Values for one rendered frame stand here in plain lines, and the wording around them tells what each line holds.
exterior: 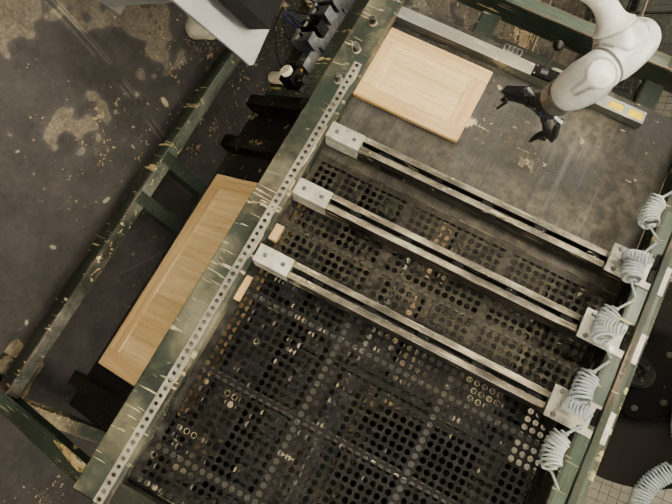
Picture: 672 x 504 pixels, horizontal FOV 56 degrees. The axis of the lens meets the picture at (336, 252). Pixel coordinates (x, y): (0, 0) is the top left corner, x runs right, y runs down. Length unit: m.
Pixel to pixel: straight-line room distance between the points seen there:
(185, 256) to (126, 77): 0.76
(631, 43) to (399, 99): 0.90
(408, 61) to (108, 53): 1.17
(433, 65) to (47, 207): 1.55
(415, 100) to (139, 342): 1.36
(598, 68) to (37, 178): 1.96
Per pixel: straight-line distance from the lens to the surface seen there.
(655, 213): 2.14
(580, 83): 1.57
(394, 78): 2.35
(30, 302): 2.72
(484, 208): 2.11
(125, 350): 2.55
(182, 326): 2.03
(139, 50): 2.79
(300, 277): 1.99
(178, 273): 2.54
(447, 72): 2.39
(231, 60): 2.84
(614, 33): 1.67
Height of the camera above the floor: 2.39
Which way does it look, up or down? 39 degrees down
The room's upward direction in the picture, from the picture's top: 106 degrees clockwise
